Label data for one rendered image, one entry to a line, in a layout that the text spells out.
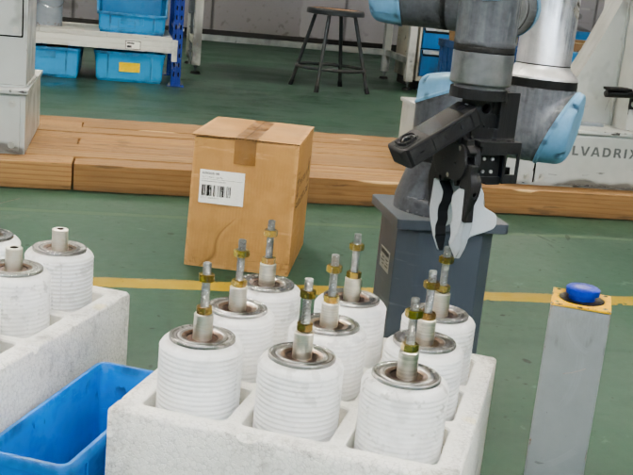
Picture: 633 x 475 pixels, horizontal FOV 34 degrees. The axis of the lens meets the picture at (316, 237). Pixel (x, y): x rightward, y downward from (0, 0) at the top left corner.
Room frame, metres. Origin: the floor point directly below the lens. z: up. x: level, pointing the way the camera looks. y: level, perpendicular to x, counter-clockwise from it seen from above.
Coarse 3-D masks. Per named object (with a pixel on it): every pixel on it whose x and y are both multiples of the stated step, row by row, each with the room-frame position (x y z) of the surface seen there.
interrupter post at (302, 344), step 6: (294, 336) 1.08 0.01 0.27; (300, 336) 1.07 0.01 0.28; (306, 336) 1.07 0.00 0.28; (312, 336) 1.07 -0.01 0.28; (294, 342) 1.07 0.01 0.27; (300, 342) 1.07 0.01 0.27; (306, 342) 1.07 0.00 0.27; (312, 342) 1.07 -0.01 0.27; (294, 348) 1.07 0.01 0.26; (300, 348) 1.07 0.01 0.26; (306, 348) 1.07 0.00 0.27; (312, 348) 1.08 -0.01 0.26; (294, 354) 1.07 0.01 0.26; (300, 354) 1.07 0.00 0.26; (306, 354) 1.07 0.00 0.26
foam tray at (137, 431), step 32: (480, 384) 1.23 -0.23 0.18; (128, 416) 1.04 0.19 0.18; (160, 416) 1.04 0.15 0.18; (192, 416) 1.05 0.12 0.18; (352, 416) 1.09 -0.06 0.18; (480, 416) 1.16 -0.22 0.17; (128, 448) 1.04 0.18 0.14; (160, 448) 1.04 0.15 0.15; (192, 448) 1.03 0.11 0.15; (224, 448) 1.02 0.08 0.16; (256, 448) 1.01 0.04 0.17; (288, 448) 1.00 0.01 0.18; (320, 448) 1.00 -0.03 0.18; (352, 448) 1.06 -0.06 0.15; (448, 448) 1.03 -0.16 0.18; (480, 448) 1.26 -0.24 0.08
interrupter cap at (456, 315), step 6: (420, 306) 1.29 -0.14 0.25; (450, 306) 1.31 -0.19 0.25; (450, 312) 1.29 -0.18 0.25; (456, 312) 1.29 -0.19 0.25; (462, 312) 1.29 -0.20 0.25; (438, 318) 1.25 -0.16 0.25; (444, 318) 1.26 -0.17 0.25; (450, 318) 1.26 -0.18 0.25; (456, 318) 1.26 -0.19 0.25; (462, 318) 1.27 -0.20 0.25
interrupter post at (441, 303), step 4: (436, 292) 1.28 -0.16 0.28; (448, 292) 1.28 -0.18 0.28; (436, 296) 1.27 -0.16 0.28; (440, 296) 1.27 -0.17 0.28; (444, 296) 1.27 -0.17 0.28; (448, 296) 1.27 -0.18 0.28; (436, 300) 1.27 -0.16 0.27; (440, 300) 1.27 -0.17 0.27; (444, 300) 1.27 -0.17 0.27; (448, 300) 1.27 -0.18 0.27; (436, 304) 1.27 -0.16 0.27; (440, 304) 1.27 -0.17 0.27; (444, 304) 1.27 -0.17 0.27; (448, 304) 1.28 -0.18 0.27; (432, 308) 1.27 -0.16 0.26; (436, 308) 1.27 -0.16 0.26; (440, 308) 1.27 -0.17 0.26; (444, 308) 1.27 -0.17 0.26; (436, 312) 1.27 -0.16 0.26; (440, 312) 1.27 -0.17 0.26; (444, 312) 1.27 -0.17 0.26; (436, 316) 1.27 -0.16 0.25; (440, 316) 1.27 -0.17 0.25; (444, 316) 1.27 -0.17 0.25
